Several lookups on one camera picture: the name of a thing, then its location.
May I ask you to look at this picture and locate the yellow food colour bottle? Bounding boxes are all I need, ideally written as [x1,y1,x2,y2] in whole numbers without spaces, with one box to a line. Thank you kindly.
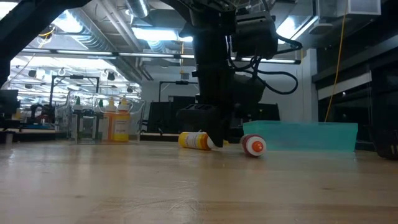
[177,131,230,151]
[113,96,131,142]

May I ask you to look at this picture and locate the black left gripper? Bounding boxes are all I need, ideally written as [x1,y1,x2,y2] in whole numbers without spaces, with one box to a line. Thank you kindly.
[176,104,233,148]

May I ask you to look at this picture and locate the black ceiling cable reel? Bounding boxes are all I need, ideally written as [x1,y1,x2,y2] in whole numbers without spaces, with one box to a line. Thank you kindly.
[37,24,57,40]

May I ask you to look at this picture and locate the white ceiling air unit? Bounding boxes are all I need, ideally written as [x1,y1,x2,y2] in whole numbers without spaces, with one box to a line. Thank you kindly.
[317,0,382,16]

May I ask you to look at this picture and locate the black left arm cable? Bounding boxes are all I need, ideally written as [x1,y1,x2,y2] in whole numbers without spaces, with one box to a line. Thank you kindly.
[226,34,303,96]

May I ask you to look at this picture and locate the clear plastic container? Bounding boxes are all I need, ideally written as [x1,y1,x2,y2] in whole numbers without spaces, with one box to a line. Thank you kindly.
[54,90,146,146]

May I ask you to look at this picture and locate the teal plastic tray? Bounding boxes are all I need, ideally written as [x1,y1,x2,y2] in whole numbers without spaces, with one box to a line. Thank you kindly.
[243,120,359,153]

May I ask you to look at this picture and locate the row of black cabinets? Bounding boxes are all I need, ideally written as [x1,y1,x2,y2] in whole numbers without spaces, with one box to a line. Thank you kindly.
[147,95,280,133]

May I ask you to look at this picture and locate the black mesh basket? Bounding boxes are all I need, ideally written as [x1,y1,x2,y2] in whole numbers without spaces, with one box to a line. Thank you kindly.
[374,124,398,161]

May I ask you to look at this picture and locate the orange food colour bottle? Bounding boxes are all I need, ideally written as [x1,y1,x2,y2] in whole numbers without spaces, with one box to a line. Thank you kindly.
[104,96,118,142]

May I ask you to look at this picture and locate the yellow hanging cable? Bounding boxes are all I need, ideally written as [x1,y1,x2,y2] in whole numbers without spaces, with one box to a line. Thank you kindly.
[325,14,346,123]

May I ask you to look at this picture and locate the long ceiling light bar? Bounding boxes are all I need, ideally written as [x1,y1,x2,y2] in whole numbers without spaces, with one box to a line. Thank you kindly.
[20,48,302,65]

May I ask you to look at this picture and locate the black metal gantry frame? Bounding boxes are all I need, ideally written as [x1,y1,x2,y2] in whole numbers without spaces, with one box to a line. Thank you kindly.
[159,80,200,103]
[49,74,100,106]

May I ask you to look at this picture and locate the red food colour bottle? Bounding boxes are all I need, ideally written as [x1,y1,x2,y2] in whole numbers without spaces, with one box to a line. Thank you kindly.
[241,133,267,157]

